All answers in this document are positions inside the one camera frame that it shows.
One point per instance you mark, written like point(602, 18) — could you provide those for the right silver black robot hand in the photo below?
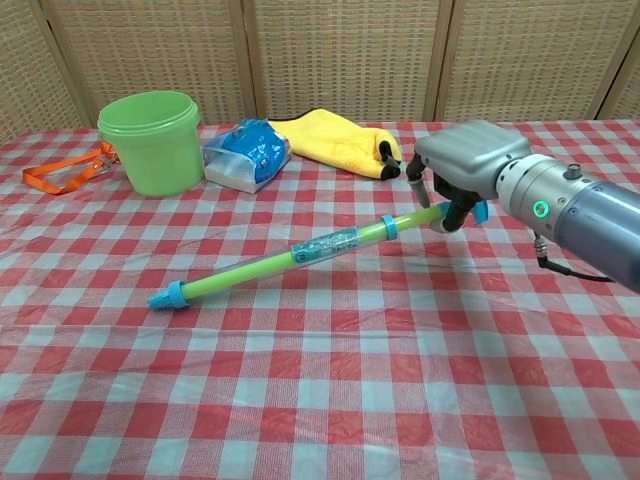
point(470, 150)

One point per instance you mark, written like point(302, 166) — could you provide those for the toy water squirter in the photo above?
point(280, 255)

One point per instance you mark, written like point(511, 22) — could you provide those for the yellow cloth black trim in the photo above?
point(340, 140)

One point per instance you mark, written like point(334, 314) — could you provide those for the woven bamboo folding screen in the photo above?
point(330, 55)

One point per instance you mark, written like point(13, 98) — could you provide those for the blue tissue pack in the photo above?
point(250, 155)

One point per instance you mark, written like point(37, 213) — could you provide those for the red white checkered tablecloth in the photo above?
point(320, 375)

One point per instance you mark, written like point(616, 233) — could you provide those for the green plastic bucket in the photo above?
point(155, 145)

